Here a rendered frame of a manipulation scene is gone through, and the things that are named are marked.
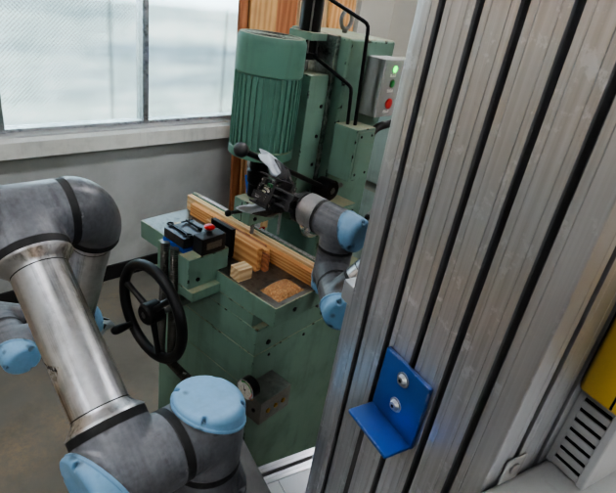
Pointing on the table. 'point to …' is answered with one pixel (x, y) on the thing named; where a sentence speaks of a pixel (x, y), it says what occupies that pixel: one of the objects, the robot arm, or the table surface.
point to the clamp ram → (226, 234)
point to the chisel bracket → (247, 213)
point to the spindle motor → (266, 92)
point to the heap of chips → (282, 290)
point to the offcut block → (241, 271)
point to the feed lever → (324, 186)
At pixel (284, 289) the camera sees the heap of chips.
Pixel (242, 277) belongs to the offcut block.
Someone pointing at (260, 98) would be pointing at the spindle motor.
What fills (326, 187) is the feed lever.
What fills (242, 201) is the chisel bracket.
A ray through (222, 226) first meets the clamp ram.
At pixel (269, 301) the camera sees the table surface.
